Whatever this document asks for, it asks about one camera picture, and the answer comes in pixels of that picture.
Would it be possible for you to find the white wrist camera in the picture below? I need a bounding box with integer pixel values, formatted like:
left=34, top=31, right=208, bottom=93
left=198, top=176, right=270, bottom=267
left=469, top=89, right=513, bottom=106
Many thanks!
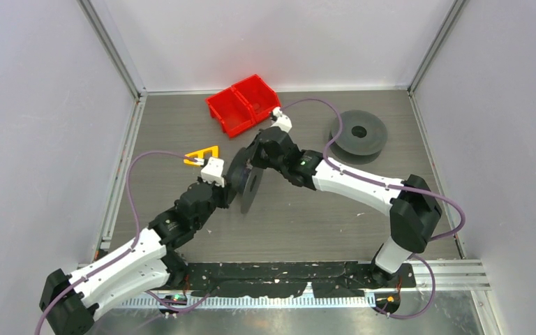
left=200, top=157, right=225, bottom=188
left=270, top=107, right=292, bottom=133

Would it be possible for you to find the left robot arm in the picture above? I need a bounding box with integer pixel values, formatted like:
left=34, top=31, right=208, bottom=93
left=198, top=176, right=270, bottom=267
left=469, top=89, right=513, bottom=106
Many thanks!
left=35, top=178, right=237, bottom=334

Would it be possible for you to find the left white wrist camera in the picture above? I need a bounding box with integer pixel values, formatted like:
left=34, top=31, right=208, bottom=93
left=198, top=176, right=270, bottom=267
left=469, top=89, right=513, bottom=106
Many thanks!
left=200, top=157, right=225, bottom=188

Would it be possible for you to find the right red bin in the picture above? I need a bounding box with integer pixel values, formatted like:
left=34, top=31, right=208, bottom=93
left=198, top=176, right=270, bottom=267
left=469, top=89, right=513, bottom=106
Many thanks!
left=231, top=74, right=281, bottom=124

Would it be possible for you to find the grey slotted cable duct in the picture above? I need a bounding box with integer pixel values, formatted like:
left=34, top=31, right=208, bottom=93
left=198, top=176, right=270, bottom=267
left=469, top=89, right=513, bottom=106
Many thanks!
left=117, top=293, right=376, bottom=310

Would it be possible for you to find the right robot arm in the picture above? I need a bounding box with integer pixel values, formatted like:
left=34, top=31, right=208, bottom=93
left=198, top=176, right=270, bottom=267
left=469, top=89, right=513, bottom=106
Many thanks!
left=244, top=126, right=442, bottom=287

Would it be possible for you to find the left red bin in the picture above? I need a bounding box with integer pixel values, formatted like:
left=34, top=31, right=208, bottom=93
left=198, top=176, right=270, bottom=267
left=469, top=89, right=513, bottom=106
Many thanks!
left=205, top=88, right=255, bottom=138

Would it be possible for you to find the yellow triangular plastic piece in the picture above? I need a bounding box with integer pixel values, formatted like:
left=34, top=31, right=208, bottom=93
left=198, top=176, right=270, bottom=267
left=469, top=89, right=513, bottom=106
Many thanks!
left=183, top=145, right=219, bottom=166

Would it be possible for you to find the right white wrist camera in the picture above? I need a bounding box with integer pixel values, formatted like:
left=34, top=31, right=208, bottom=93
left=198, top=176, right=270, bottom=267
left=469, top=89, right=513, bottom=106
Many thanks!
left=270, top=107, right=292, bottom=133

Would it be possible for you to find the red bin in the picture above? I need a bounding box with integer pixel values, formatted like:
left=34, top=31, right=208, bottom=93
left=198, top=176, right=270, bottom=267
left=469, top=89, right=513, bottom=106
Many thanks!
left=231, top=74, right=281, bottom=124
left=205, top=88, right=255, bottom=138

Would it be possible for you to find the grey spool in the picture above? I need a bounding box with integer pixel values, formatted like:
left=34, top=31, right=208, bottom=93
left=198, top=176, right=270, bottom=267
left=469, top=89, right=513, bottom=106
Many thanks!
left=225, top=147, right=264, bottom=214
left=329, top=110, right=388, bottom=165

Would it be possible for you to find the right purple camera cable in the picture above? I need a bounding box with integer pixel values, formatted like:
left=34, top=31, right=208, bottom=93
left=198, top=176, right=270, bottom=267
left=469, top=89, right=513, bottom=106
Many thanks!
left=281, top=98, right=466, bottom=242

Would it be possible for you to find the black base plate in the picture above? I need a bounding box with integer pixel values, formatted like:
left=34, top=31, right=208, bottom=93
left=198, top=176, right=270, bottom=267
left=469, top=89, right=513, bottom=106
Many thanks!
left=164, top=261, right=416, bottom=298

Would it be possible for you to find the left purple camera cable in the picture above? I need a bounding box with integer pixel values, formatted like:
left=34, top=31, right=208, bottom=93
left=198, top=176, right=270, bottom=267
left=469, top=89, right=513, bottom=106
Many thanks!
left=34, top=150, right=204, bottom=335

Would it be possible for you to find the purple camera cable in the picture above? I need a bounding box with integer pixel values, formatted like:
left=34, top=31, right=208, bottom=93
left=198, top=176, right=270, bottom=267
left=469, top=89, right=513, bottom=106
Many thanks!
left=281, top=98, right=466, bottom=242
left=34, top=150, right=204, bottom=335

